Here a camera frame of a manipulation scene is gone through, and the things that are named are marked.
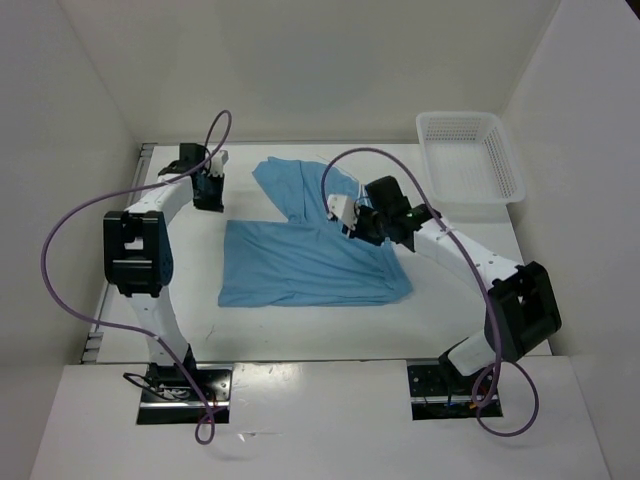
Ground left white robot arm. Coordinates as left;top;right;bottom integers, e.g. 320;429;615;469
103;143;228;400

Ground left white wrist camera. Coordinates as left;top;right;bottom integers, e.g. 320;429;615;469
208;150;229;178

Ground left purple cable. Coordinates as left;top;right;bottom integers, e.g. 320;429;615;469
40;109;234;445

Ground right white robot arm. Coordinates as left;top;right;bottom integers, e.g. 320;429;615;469
329;176;562;393

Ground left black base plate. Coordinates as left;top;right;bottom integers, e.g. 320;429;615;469
131;364;232;425

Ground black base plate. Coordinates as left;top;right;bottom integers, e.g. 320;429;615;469
407;359;503;421
131;364;232;425

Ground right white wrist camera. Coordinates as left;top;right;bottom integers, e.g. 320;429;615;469
326;194;359;236

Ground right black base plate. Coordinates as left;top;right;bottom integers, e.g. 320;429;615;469
407;359;503;421

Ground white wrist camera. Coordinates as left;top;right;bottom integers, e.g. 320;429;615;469
208;150;229;178
326;194;359;236

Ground blue mesh shorts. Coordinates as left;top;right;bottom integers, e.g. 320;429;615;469
218;157;413;308

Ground white plastic basket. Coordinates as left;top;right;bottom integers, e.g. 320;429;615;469
415;111;526;208

